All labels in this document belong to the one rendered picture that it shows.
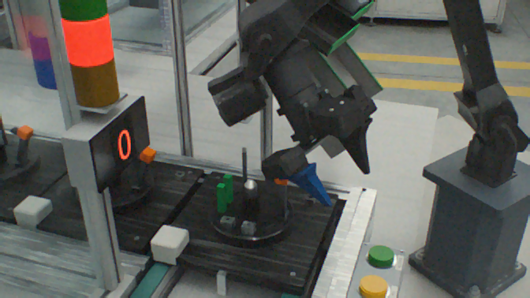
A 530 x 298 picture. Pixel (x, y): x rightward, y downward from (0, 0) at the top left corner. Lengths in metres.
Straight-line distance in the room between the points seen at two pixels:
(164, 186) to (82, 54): 0.44
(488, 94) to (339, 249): 0.32
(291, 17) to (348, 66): 0.59
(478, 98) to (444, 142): 0.60
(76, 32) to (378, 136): 0.93
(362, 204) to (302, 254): 0.18
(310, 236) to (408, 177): 0.42
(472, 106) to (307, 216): 0.32
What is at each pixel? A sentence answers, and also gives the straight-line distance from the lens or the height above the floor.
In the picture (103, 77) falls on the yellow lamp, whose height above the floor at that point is 1.29.
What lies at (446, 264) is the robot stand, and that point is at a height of 0.90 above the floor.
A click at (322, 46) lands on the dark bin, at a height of 1.20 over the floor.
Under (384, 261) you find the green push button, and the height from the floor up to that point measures 0.97.
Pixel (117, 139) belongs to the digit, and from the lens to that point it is 0.71.
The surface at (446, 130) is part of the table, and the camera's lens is 1.51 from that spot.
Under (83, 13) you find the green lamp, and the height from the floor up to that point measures 1.37.
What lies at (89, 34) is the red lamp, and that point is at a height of 1.35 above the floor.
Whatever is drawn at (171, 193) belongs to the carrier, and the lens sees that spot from 1.03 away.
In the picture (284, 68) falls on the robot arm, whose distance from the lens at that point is 0.76.
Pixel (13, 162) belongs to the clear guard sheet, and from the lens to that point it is 0.66.
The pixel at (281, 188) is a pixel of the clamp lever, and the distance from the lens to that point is 0.89.
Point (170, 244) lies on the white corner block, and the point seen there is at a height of 0.99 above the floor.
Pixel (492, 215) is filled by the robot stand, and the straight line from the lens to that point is 0.90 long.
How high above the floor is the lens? 1.56
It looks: 31 degrees down
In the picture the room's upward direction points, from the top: straight up
